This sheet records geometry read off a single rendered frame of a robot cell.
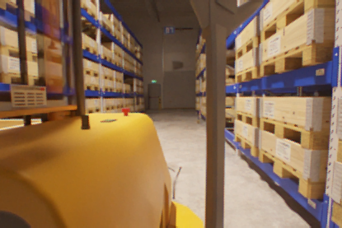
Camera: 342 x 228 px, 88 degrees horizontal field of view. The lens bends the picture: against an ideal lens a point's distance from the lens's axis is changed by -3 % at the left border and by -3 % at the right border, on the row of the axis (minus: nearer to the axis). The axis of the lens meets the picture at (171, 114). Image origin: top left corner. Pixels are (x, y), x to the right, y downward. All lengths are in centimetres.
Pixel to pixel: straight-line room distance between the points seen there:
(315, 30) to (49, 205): 152
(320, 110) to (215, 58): 110
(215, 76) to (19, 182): 42
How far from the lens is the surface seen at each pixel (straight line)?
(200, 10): 47
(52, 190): 29
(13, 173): 30
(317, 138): 151
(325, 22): 158
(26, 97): 77
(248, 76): 260
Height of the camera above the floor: 97
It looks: 5 degrees down
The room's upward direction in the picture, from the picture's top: 1 degrees counter-clockwise
